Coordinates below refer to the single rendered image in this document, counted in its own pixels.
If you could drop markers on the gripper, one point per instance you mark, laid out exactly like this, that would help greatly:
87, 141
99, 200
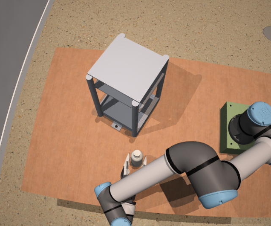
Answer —
125, 172

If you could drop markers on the grey bottle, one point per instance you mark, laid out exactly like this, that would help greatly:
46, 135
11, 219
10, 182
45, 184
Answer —
136, 158

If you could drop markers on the grey shelving unit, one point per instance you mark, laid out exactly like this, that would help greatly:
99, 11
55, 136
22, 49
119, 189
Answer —
128, 73

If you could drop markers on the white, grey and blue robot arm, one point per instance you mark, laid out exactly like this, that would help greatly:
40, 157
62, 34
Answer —
214, 181

